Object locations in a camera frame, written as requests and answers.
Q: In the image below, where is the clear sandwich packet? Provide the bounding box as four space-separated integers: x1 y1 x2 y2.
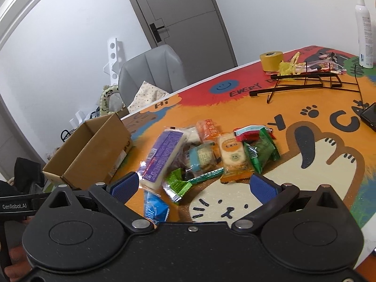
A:
184 126 204 147

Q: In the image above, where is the small bright green snack packet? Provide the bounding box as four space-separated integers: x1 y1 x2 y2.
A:
162 167 193 206

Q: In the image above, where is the white perforated rack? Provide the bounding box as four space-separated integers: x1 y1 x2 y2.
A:
102 36 126 89

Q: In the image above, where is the white spray bottle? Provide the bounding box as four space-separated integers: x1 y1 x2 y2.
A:
354 0 376 69

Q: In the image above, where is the green plush toy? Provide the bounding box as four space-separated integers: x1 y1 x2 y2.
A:
98 85 119 116

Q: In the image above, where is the yellow plastic bag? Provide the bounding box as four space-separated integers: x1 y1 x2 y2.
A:
278 52 304 76

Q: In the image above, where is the grey door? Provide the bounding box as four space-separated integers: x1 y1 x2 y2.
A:
120 0 238 69

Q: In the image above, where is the orange and cream snack packet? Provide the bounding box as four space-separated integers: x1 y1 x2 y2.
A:
217 133 257 183

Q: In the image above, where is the red and white snack packet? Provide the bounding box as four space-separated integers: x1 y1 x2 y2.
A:
233 124 276 143

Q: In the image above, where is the dotted cream cushion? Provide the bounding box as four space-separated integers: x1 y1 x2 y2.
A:
128 80 165 114

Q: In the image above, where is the orange printed cat mat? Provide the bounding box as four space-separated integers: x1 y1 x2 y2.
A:
122 45 376 230

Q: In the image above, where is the black phone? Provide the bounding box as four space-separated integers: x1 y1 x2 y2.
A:
360 102 376 132

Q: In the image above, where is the dark green snack packet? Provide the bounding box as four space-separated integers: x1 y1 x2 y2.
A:
243 129 280 174

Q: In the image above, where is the orange and pink snack packet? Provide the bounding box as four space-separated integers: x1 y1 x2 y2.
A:
196 119 221 141

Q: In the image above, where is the yellow tape roll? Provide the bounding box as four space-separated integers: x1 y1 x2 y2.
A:
260 51 284 72

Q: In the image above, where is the black wire rack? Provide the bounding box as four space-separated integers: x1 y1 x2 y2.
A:
249 61 362 105

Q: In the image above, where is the black door handle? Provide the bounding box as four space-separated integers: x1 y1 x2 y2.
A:
149 23 165 42

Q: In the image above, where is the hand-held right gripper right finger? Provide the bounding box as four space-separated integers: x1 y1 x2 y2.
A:
231 173 348 235

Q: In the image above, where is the clear pouch with small items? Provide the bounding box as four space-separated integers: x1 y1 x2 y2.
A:
305 51 348 74

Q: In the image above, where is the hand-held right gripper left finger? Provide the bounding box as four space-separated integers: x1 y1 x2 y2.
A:
44 172 155 235

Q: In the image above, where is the brown cardboard box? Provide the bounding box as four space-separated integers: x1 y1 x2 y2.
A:
43 113 133 191

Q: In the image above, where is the grey chair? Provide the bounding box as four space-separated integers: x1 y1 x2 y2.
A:
118 44 188 107

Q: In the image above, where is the light blue snack packet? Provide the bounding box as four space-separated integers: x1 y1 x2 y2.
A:
188 144 219 172

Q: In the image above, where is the purple and white snack packet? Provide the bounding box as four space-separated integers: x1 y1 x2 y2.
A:
139 129 189 189

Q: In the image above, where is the person's left hand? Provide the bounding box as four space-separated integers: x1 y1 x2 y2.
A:
0 247 33 279

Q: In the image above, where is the green striped snack packet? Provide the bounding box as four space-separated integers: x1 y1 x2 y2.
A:
188 167 224 185

